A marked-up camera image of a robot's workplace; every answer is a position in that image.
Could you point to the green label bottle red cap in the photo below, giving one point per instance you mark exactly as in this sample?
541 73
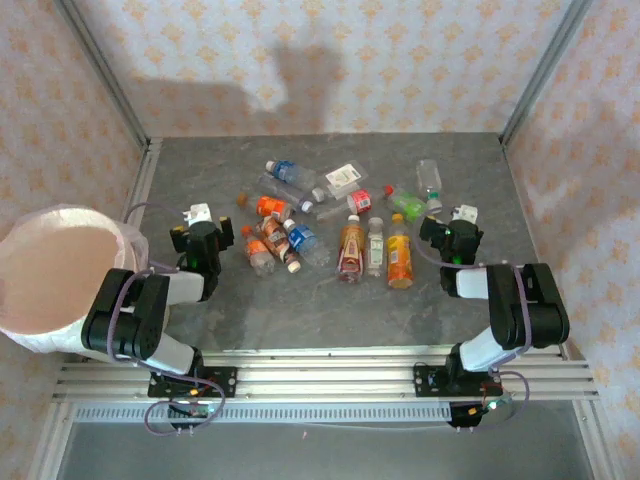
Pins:
407 205

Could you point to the black controller board with LEDs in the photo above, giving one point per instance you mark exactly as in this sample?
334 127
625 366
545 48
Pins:
192 407
470 415

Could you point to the brown label bottle white cap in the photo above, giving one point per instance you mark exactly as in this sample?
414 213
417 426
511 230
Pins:
274 237

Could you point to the white packet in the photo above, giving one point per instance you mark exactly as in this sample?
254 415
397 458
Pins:
342 176

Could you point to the white label bottle grey cap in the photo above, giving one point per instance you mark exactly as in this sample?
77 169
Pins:
376 247

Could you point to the aluminium side rail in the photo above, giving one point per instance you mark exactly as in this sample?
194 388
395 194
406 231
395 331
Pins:
544 265
147 170

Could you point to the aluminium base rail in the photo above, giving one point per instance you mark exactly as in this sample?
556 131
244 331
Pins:
325 380

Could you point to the aluminium frame post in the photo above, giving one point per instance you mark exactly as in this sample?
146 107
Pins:
545 65
100 65

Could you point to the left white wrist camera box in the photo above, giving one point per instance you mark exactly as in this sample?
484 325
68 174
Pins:
197 212

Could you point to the tea bottle red yellow label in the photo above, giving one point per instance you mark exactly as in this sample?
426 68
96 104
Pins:
351 247

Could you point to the orange juice bottle yellow cap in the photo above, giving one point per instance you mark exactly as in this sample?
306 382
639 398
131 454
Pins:
400 255

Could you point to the orange bottle brown cap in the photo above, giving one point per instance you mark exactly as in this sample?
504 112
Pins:
270 206

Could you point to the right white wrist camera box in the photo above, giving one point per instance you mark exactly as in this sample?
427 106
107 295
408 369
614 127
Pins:
466 213

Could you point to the white bin with plastic liner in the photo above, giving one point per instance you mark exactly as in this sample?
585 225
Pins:
50 260

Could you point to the clear bottle red label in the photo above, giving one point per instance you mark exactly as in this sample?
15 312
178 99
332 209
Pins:
361 199

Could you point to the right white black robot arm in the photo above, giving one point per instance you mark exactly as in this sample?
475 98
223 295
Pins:
525 310

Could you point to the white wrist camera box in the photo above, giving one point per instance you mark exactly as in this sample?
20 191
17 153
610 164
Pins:
197 212
466 213

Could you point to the clear unlabelled bottle white cap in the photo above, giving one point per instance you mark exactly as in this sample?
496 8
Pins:
280 190

